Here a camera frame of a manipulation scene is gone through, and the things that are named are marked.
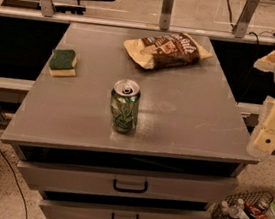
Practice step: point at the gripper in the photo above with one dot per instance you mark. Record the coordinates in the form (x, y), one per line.
(262, 141)

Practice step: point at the green soda can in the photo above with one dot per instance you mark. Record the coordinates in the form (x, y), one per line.
(125, 98)

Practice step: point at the top grey drawer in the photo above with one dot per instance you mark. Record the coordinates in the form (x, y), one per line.
(126, 183)

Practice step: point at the clear plastic water bottle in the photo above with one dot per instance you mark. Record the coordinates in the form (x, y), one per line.
(236, 210)

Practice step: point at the red snack package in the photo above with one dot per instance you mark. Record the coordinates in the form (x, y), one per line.
(256, 212)

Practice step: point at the brown and cream chip bag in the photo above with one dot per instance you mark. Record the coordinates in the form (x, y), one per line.
(165, 51)

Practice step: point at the middle grey drawer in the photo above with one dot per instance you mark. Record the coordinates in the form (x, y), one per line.
(74, 210)

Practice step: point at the grey drawer cabinet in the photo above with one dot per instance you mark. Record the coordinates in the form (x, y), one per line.
(116, 141)

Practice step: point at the green and yellow sponge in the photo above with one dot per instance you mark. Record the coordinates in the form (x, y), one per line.
(63, 63)

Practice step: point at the right metal barrier post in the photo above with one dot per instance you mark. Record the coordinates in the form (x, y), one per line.
(244, 19)

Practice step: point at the middle metal barrier post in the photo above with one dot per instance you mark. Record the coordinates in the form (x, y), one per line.
(165, 14)

